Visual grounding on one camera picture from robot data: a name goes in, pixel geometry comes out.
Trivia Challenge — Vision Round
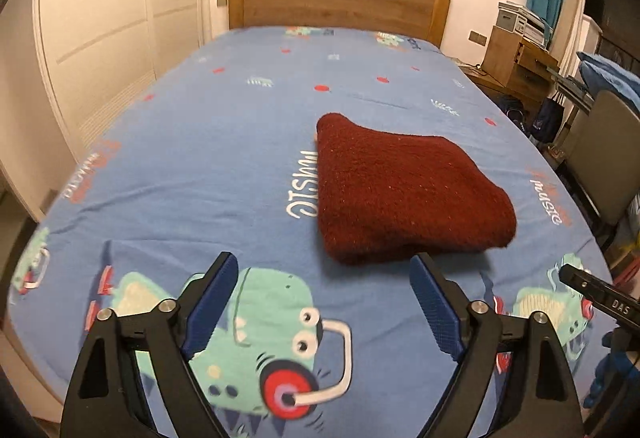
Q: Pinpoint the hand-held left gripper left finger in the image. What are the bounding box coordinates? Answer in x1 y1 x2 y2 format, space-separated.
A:
61 252 240 438

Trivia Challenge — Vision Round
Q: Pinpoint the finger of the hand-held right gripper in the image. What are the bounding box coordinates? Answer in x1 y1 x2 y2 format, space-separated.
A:
558 263 640 319

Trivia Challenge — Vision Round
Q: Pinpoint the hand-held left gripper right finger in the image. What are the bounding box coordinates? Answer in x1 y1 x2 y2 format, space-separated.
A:
409 252 586 438

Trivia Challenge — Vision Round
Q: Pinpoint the dark red towel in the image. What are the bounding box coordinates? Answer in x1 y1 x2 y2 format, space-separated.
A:
314 113 518 267

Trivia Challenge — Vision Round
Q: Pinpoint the person's right hand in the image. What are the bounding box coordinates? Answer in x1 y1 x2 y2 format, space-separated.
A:
582 328 640 411

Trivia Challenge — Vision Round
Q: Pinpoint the grey chair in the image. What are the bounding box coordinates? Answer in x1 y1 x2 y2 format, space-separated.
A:
565 90 640 241

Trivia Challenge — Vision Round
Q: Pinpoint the blue printed bed sheet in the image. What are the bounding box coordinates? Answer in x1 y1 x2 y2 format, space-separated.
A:
9 25 618 438

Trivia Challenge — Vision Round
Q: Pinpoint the dark bag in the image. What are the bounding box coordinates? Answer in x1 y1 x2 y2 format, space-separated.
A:
531 98 567 145
497 96 527 133

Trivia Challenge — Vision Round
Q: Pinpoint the blue pillow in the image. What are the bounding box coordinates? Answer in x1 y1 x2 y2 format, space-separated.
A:
576 50 640 106

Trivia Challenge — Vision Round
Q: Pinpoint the wooden cabinet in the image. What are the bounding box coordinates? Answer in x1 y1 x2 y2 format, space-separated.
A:
482 25 561 91

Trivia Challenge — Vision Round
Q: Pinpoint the grey printer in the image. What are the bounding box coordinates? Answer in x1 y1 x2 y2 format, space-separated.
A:
495 2 554 46

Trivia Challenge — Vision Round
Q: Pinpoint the white wardrobe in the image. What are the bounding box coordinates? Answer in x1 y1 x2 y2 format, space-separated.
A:
32 0 211 153

